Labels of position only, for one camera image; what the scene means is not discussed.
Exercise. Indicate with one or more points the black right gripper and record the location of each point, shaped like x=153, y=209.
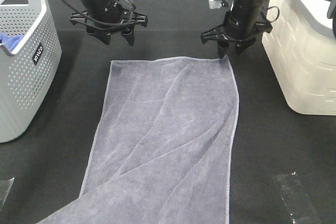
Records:
x=238, y=32

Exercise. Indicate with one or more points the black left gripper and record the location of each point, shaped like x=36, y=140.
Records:
x=103, y=30

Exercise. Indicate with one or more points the grey-blue microfibre towel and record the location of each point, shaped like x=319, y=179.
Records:
x=163, y=147

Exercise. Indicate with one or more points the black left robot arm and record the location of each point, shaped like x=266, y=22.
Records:
x=103, y=18

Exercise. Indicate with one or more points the white plastic storage basket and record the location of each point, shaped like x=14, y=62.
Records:
x=301, y=50

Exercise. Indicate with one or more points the grey perforated laundry basket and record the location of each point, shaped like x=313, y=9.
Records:
x=28, y=70

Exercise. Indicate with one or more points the bright blue cloth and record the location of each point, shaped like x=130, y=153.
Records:
x=10, y=41

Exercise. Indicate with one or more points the clear tape strip right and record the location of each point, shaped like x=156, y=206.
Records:
x=295, y=199

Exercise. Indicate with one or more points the clear tape strip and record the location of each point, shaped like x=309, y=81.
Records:
x=295, y=199
x=5, y=187

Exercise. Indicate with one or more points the clear tape strip left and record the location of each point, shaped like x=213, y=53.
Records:
x=5, y=187

